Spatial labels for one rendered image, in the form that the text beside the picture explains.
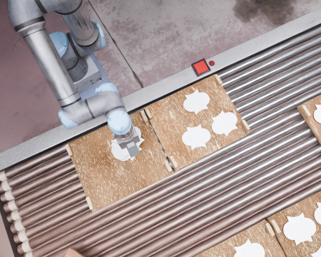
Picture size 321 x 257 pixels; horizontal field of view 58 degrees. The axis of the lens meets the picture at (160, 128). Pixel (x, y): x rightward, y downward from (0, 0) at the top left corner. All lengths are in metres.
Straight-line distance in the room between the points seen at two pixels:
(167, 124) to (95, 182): 0.44
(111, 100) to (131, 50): 1.69
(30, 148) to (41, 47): 0.68
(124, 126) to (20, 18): 0.44
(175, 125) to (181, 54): 1.31
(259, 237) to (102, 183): 0.74
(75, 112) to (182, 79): 0.69
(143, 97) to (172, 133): 0.25
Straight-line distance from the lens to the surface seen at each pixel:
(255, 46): 1.69
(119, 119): 0.97
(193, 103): 1.45
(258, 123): 1.52
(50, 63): 1.02
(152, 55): 2.65
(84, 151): 1.45
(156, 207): 1.39
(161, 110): 1.45
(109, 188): 1.40
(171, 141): 1.41
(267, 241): 1.45
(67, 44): 1.36
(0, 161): 1.62
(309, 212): 1.52
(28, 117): 2.67
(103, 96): 1.03
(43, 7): 1.01
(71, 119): 1.04
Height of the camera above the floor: 2.31
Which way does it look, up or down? 75 degrees down
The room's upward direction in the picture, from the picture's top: 3 degrees counter-clockwise
